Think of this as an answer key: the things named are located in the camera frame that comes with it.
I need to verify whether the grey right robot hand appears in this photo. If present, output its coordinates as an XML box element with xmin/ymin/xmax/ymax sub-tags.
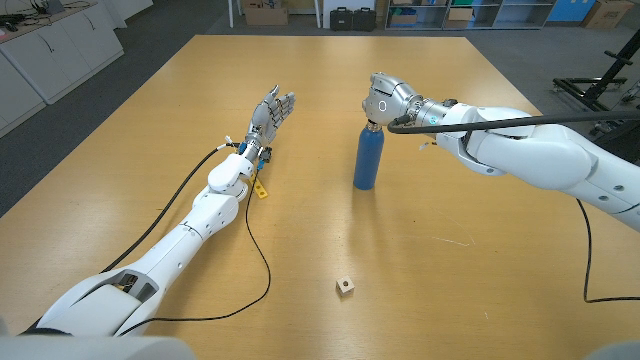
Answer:
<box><xmin>361</xmin><ymin>71</ymin><xmax>419</xmax><ymax>127</ymax></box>

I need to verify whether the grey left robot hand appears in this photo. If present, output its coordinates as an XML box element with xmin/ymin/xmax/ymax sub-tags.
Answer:
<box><xmin>243</xmin><ymin>84</ymin><xmax>297</xmax><ymax>149</ymax></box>

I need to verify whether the blue metal bottle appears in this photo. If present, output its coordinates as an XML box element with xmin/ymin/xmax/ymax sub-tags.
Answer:
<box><xmin>352</xmin><ymin>122</ymin><xmax>386</xmax><ymax>192</ymax></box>

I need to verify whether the small wooden block with hole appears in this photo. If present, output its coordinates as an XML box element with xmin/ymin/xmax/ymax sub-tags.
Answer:
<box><xmin>335</xmin><ymin>276</ymin><xmax>356</xmax><ymax>298</ymax></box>

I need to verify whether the black hard case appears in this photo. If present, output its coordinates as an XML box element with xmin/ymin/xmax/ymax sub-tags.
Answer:
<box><xmin>352</xmin><ymin>6</ymin><xmax>377</xmax><ymax>32</ymax></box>
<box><xmin>329</xmin><ymin>6</ymin><xmax>354</xmax><ymax>32</ymax></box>

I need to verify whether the cardboard box on floor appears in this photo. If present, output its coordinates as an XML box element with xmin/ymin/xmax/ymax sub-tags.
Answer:
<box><xmin>243</xmin><ymin>4</ymin><xmax>290</xmax><ymax>27</ymax></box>

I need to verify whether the white board behind cases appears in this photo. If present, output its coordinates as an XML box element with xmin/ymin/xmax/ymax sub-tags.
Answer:
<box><xmin>322</xmin><ymin>0</ymin><xmax>377</xmax><ymax>30</ymax></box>

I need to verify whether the small cardboard box in shelf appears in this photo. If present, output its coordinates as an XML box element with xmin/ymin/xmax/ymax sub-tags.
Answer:
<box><xmin>446</xmin><ymin>7</ymin><xmax>475</xmax><ymax>30</ymax></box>

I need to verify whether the grey metal shelf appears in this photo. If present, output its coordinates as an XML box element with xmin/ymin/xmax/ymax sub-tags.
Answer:
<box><xmin>384</xmin><ymin>0</ymin><xmax>557</xmax><ymax>31</ymax></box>

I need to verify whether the blue panel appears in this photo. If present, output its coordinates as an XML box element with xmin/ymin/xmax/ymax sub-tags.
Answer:
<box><xmin>547</xmin><ymin>0</ymin><xmax>596</xmax><ymax>23</ymax></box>

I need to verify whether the black metal stand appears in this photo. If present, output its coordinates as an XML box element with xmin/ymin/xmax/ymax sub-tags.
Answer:
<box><xmin>552</xmin><ymin>29</ymin><xmax>640</xmax><ymax>136</ymax></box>

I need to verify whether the white cabinet row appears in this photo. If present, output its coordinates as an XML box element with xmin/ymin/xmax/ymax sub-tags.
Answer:
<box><xmin>0</xmin><ymin>0</ymin><xmax>125</xmax><ymax>139</ymax></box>

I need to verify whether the large cardboard box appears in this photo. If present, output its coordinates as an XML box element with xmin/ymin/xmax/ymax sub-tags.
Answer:
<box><xmin>582</xmin><ymin>0</ymin><xmax>635</xmax><ymax>30</ymax></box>

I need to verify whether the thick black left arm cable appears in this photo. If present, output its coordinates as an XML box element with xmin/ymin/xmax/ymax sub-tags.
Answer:
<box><xmin>102</xmin><ymin>143</ymin><xmax>239</xmax><ymax>274</ymax></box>

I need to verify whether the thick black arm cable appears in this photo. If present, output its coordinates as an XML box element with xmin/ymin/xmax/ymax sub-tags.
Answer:
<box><xmin>102</xmin><ymin>143</ymin><xmax>239</xmax><ymax>274</ymax></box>
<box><xmin>387</xmin><ymin>109</ymin><xmax>640</xmax><ymax>135</ymax></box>

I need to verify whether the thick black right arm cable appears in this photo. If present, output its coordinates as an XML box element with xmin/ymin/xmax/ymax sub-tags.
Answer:
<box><xmin>387</xmin><ymin>109</ymin><xmax>640</xmax><ymax>135</ymax></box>

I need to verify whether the white table frame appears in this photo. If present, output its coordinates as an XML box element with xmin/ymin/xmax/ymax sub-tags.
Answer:
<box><xmin>227</xmin><ymin>0</ymin><xmax>322</xmax><ymax>29</ymax></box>

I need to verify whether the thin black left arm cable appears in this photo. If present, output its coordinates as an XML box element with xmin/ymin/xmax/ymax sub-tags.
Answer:
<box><xmin>117</xmin><ymin>167</ymin><xmax>272</xmax><ymax>337</ymax></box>

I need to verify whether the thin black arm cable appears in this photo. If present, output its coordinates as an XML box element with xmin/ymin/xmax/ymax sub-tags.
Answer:
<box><xmin>574</xmin><ymin>198</ymin><xmax>640</xmax><ymax>305</ymax></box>
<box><xmin>117</xmin><ymin>167</ymin><xmax>272</xmax><ymax>337</ymax></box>

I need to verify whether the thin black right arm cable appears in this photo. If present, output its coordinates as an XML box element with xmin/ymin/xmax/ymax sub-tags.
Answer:
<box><xmin>574</xmin><ymin>198</ymin><xmax>640</xmax><ymax>305</ymax></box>

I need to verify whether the black cable clutter on cabinet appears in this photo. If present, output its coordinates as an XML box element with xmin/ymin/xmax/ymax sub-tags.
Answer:
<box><xmin>0</xmin><ymin>12</ymin><xmax>32</xmax><ymax>34</ymax></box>

